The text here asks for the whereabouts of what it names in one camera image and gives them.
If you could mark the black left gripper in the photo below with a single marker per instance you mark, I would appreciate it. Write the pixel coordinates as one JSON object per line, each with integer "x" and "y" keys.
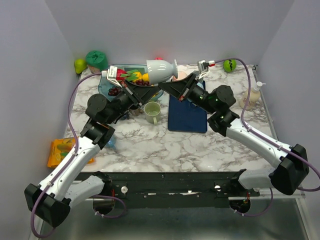
{"x": 143, "y": 92}

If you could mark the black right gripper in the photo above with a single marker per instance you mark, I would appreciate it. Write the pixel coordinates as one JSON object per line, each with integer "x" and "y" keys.
{"x": 181, "y": 89}

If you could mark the pink mug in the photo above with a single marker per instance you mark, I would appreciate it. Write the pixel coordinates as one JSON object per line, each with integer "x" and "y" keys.
{"x": 180, "y": 76}

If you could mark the brown striped mug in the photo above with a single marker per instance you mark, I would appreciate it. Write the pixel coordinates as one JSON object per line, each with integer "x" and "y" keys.
{"x": 136, "y": 111}

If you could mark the light green mug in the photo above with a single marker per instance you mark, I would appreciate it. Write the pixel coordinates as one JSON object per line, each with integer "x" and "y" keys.
{"x": 152, "y": 111}

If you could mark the pale grey-blue mug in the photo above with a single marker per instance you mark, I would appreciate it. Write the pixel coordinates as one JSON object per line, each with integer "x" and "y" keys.
{"x": 160, "y": 70}

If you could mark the large blue butterfly mug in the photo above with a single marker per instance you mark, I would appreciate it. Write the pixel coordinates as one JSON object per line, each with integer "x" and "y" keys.
{"x": 111, "y": 144}

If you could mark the dark blue small mug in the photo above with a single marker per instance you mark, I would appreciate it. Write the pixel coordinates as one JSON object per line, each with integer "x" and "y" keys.
{"x": 125, "y": 116}

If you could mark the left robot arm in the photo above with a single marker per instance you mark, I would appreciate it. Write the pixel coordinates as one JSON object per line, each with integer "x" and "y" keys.
{"x": 51, "y": 199}

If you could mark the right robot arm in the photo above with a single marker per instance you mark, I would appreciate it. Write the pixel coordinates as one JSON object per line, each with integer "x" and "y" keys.
{"x": 287, "y": 171}

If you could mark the yellow lemon middle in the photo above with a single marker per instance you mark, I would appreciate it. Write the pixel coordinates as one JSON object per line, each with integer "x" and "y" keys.
{"x": 136, "y": 76}

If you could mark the yellow mango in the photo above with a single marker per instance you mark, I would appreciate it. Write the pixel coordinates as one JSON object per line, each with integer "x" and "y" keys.
{"x": 145, "y": 77}

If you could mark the red dragon fruit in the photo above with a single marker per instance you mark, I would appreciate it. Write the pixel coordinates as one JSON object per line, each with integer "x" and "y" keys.
{"x": 123, "y": 75}

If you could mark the purple grape bunch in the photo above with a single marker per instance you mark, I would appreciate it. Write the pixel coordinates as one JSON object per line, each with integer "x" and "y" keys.
{"x": 113, "y": 91}

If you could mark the teal plastic fruit basket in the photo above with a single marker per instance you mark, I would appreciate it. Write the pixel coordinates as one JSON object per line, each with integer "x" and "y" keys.
{"x": 104, "y": 85}

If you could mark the dark blue tray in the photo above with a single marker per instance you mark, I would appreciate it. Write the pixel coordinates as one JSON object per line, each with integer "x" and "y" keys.
{"x": 186, "y": 117}

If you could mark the green wrapped jar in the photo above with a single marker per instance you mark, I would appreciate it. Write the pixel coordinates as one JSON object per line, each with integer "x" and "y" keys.
{"x": 96, "y": 61}

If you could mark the green pear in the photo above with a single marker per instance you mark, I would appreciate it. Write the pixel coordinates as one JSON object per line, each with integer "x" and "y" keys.
{"x": 79, "y": 65}

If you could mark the cream soap pump bottle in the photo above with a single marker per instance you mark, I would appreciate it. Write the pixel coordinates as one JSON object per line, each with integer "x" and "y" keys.
{"x": 253, "y": 94}

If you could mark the orange snack bag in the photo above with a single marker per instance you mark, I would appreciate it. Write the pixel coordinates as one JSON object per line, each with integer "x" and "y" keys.
{"x": 58, "y": 151}

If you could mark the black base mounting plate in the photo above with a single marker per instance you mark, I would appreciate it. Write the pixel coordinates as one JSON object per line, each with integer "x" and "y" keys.
{"x": 163, "y": 190}

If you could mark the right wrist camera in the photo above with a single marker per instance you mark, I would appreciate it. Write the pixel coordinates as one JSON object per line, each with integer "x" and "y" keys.
{"x": 204, "y": 67}

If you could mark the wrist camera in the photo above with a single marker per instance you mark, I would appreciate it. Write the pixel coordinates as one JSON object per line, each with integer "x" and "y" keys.
{"x": 204, "y": 67}
{"x": 111, "y": 75}

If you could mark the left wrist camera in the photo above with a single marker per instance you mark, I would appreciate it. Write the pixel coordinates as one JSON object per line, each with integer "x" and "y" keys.
{"x": 111, "y": 75}

